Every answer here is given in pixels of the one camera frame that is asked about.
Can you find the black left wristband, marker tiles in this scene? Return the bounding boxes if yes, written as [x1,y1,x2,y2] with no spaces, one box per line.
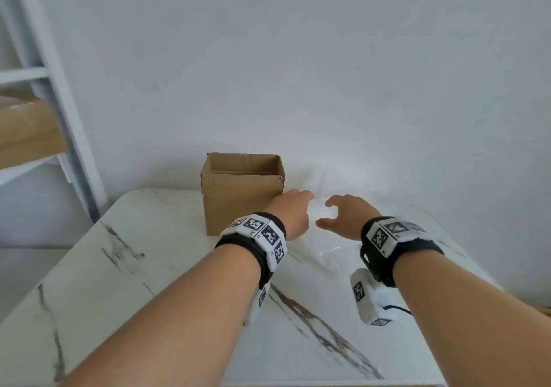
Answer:
[214,212,288,291]

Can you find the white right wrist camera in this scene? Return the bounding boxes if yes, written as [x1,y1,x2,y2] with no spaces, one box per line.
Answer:
[350,268,399,327]

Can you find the taped brown shelf carton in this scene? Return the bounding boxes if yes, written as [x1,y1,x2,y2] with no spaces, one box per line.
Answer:
[0,94,69,171]

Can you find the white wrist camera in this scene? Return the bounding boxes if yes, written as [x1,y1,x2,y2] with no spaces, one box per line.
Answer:
[350,268,399,327]
[242,282,273,327]

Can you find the person's left hand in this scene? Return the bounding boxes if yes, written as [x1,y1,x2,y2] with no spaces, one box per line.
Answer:
[263,188,315,241]

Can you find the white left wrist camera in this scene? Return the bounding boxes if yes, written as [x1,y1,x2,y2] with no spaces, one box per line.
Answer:
[242,282,273,327]

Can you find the brown cardboard box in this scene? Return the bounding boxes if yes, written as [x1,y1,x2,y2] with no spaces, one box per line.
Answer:
[200,152,286,237]

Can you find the person's right forearm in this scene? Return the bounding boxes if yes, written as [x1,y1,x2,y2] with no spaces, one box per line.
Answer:
[391,251,551,387]

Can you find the black right wristband, marker tiles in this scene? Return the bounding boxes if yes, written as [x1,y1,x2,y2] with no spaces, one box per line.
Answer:
[359,215,445,288]

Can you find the person's right hand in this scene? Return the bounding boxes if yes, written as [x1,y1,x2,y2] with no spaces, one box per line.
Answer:
[315,194,382,241]

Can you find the white metal shelf unit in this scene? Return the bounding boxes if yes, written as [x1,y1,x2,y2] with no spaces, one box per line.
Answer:
[0,0,108,224]

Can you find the black wristband, marker tiles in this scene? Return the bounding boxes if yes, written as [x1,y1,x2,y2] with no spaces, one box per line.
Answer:
[359,215,445,288]
[214,212,288,291]

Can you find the person's left forearm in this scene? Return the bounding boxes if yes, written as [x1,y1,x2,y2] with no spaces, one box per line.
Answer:
[58,243,264,387]

